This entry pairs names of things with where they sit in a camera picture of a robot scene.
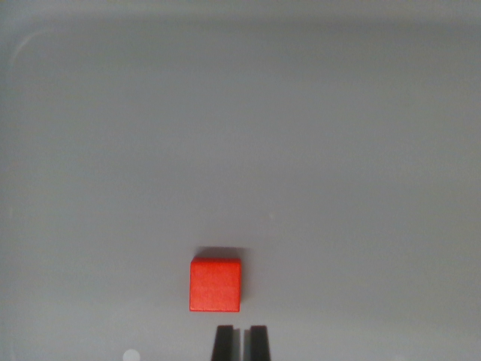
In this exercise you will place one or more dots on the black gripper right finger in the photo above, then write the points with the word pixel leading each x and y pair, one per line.
pixel 259 346

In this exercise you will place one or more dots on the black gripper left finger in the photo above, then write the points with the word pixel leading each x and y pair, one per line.
pixel 223 346

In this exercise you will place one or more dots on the red cube block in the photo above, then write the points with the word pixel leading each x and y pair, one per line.
pixel 214 286

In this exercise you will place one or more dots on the white plastic bin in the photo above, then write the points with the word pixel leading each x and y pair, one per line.
pixel 263 131

